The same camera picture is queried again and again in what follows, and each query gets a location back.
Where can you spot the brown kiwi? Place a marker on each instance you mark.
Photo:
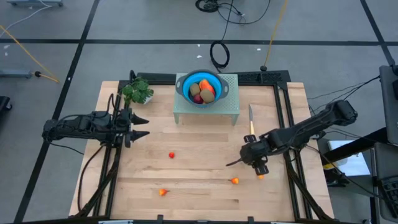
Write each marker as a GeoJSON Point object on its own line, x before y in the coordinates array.
{"type": "Point", "coordinates": [207, 96]}

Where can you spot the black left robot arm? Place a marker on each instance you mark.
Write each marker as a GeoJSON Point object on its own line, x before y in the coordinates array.
{"type": "Point", "coordinates": [74, 127]}

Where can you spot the grey floor stand base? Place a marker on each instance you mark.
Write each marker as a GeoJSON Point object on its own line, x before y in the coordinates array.
{"type": "Point", "coordinates": [34, 3]}
{"type": "Point", "coordinates": [15, 73]}

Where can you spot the black aluminium table frame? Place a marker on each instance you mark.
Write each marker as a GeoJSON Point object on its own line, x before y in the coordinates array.
{"type": "Point", "coordinates": [264, 77]}

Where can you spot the grey laptop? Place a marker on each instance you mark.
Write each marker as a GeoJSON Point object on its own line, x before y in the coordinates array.
{"type": "Point", "coordinates": [385, 161]}

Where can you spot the green plant in white pot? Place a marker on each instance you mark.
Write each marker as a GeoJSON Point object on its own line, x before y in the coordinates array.
{"type": "Point", "coordinates": [136, 90]}

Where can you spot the black wheeled cart base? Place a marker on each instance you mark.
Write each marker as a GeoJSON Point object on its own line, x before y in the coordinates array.
{"type": "Point", "coordinates": [3, 104]}

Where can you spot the dark red pomegranate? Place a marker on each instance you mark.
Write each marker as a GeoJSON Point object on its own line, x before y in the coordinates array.
{"type": "Point", "coordinates": [197, 99]}

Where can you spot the small red strawberry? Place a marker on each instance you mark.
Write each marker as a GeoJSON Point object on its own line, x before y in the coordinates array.
{"type": "Point", "coordinates": [171, 155]}

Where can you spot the red orange mango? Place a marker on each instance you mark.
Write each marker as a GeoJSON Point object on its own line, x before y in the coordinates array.
{"type": "Point", "coordinates": [206, 84]}

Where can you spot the black desk beam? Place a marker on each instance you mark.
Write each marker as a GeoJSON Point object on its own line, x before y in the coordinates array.
{"type": "Point", "coordinates": [357, 146]}

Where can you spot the white box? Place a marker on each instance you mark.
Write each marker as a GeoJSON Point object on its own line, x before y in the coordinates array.
{"type": "Point", "coordinates": [351, 163]}

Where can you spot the grey desk panel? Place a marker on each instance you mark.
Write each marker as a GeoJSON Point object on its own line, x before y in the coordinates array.
{"type": "Point", "coordinates": [390, 109]}

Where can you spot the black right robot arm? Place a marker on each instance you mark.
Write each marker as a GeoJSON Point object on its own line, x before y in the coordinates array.
{"type": "Point", "coordinates": [311, 124]}

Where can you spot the pale green perforated metal stand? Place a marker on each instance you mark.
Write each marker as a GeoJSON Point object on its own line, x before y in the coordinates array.
{"type": "Point", "coordinates": [231, 102]}

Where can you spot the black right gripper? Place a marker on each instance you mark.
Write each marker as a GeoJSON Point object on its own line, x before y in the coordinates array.
{"type": "Point", "coordinates": [255, 152]}

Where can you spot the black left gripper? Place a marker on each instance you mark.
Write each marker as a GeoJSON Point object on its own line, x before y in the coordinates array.
{"type": "Point", "coordinates": [124, 127]}

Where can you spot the small orange pear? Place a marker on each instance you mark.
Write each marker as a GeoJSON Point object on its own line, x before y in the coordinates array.
{"type": "Point", "coordinates": [235, 180]}
{"type": "Point", "coordinates": [162, 192]}
{"type": "Point", "coordinates": [260, 177]}

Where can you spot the pale potato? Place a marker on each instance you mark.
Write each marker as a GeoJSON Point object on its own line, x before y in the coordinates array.
{"type": "Point", "coordinates": [195, 89]}

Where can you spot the blue grey collapsible colander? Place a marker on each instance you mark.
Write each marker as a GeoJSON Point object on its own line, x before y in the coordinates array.
{"type": "Point", "coordinates": [186, 87]}

